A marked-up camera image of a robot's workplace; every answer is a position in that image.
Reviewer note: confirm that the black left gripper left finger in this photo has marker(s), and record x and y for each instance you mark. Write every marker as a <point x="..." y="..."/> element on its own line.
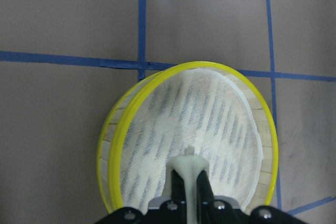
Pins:
<point x="177" y="188"/>

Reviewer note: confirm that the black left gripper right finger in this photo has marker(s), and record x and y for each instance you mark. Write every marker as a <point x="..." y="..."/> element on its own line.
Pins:
<point x="203" y="189"/>

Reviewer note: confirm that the white steamed bun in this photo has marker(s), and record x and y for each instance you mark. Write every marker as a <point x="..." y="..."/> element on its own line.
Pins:
<point x="188" y="166"/>

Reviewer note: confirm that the yellow steamer top layer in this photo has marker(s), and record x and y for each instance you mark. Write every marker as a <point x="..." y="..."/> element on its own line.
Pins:
<point x="261" y="114"/>

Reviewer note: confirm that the yellow steamer lower layers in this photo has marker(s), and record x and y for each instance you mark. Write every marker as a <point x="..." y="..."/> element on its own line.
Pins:
<point x="106" y="138"/>

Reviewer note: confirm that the white steamer liner cloth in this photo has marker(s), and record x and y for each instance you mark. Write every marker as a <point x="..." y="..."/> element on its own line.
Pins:
<point x="200" y="108"/>

